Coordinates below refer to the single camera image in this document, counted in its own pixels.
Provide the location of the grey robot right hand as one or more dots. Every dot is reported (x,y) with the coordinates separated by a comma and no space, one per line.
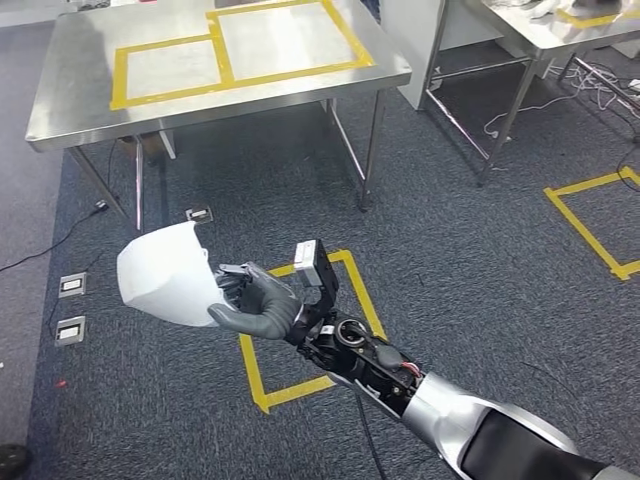
(263,306)

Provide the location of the white plastic car part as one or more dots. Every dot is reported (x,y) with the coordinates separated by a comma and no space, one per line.
(164,278)

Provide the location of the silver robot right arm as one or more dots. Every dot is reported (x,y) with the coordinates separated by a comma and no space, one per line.
(450,411)

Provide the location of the stainless steel workbench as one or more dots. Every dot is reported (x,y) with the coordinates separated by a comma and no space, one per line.
(75,79)

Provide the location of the yellow floor tape square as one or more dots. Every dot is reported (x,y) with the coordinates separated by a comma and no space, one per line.
(252,371)
(580,230)

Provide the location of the steel floor outlet plate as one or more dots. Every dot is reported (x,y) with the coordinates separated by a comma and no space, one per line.
(72,285)
(70,331)
(199,214)

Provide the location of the stainless steel table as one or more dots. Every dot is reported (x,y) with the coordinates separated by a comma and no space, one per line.
(525,30)

